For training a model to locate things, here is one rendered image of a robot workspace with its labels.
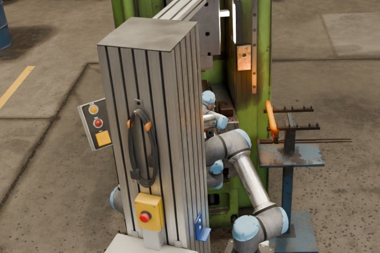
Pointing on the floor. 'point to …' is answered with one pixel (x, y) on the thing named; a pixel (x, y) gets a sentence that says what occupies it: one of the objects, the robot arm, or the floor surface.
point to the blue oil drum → (5, 42)
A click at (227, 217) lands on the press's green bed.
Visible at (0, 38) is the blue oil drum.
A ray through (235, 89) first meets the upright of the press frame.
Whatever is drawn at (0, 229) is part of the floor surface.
